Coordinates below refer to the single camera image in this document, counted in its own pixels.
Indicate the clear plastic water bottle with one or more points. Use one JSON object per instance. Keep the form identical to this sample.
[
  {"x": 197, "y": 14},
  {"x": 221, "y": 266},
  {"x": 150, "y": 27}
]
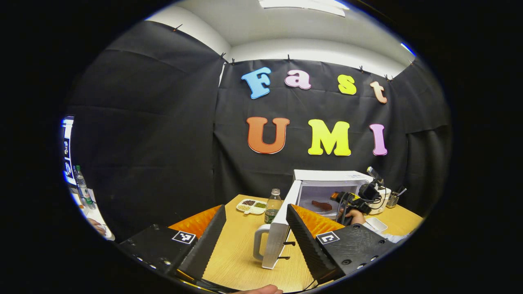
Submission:
[{"x": 273, "y": 208}]

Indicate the black backdrop cloth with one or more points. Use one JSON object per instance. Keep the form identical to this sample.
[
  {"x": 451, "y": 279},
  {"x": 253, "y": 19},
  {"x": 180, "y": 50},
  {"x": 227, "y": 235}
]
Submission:
[{"x": 163, "y": 122}]

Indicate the small ceiling light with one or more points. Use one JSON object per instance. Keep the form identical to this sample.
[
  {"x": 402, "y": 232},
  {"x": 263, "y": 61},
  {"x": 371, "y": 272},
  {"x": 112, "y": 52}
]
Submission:
[{"x": 407, "y": 48}]

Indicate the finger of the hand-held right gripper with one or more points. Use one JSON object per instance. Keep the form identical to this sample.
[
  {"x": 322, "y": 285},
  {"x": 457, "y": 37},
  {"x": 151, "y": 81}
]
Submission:
[{"x": 338, "y": 196}]

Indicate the metal mesh utensil holder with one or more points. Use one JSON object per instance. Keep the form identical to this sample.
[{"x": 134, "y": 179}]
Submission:
[{"x": 394, "y": 200}]

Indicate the green label bottle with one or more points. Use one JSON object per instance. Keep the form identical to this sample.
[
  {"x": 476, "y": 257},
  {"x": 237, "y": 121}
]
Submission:
[{"x": 83, "y": 190}]

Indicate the white divided snack plate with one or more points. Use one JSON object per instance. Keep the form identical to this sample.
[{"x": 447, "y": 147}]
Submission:
[{"x": 251, "y": 206}]

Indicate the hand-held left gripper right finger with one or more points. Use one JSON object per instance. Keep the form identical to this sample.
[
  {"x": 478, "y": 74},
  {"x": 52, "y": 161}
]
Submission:
[{"x": 304, "y": 241}]

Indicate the brown sausage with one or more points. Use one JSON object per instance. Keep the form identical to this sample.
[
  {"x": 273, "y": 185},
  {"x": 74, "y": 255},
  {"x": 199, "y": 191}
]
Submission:
[{"x": 322, "y": 205}]

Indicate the white rectangular dish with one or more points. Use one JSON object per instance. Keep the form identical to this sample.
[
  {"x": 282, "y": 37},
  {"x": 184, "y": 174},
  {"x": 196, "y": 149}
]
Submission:
[{"x": 376, "y": 224}]

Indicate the large ceiling light panel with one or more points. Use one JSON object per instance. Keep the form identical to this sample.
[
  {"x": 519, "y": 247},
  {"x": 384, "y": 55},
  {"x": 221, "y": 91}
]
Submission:
[{"x": 302, "y": 5}]

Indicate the white microwave oven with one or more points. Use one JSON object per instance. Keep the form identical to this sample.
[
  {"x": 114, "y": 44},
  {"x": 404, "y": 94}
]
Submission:
[{"x": 327, "y": 175}]

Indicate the white toaster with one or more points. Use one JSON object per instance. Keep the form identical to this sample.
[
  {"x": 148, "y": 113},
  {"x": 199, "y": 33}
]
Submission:
[{"x": 384, "y": 200}]

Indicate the white side desk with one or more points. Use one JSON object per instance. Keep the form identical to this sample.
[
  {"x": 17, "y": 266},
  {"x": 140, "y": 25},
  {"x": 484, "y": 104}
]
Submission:
[{"x": 102, "y": 212}]

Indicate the computer monitor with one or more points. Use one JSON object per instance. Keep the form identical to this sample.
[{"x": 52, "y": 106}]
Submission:
[{"x": 68, "y": 151}]

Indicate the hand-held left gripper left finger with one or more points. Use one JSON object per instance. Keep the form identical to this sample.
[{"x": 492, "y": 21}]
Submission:
[{"x": 206, "y": 245}]

